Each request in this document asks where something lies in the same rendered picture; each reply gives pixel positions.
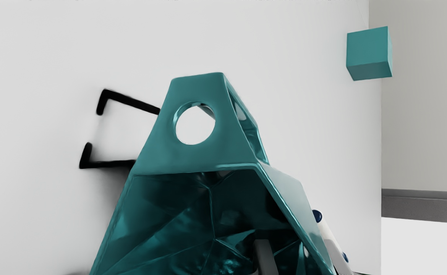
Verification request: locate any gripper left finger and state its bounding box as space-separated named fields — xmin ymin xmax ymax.
xmin=253 ymin=239 xmax=280 ymax=275

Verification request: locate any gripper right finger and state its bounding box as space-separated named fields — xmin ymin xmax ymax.
xmin=311 ymin=209 xmax=355 ymax=275

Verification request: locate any teal faceted mug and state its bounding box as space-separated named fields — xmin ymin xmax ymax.
xmin=89 ymin=72 xmax=337 ymax=275

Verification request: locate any teal cube block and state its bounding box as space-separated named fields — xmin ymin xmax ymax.
xmin=346 ymin=26 xmax=393 ymax=81

